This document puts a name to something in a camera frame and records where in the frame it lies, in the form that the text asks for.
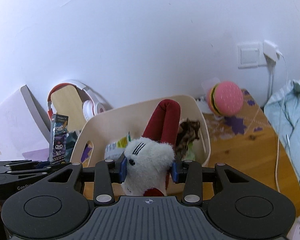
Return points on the beige plastic storage bin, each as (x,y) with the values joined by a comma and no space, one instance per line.
(140,112)

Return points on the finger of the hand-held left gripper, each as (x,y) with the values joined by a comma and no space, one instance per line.
(20,174)
(17,164)

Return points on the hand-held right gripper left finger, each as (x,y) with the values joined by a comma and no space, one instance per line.
(123,170)

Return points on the grey snack packet green label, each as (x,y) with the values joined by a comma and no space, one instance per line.
(115,147)

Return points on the dark long cartoon box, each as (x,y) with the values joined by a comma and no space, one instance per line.
(60,142)

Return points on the white plush toy red ears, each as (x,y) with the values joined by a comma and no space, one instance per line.
(147,160)

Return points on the white wall switch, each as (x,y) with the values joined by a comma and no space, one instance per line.
(250,55)

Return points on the dark green packet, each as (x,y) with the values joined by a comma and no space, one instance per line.
(72,140)

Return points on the light blue cloth bag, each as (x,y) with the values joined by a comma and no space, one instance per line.
(295,120)

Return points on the green cartoon pyramid snack bag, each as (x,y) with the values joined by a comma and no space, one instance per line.
(190,152)

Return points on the purple flower patterned mat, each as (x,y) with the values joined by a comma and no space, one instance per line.
(236,126)

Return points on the white leaning panel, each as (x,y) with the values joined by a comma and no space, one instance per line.
(12,130)

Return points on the pink burger plush toy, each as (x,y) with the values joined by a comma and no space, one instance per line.
(227,97)

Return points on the leopard print scrunchie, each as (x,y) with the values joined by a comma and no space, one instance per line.
(187,130)

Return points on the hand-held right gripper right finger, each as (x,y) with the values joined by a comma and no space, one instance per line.
(175,172)

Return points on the white and red headphones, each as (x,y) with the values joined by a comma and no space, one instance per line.
(93,108)

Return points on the wooden headphone stand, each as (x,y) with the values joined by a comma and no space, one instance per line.
(65,102)

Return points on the white charger plug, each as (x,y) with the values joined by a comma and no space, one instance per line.
(271,50)

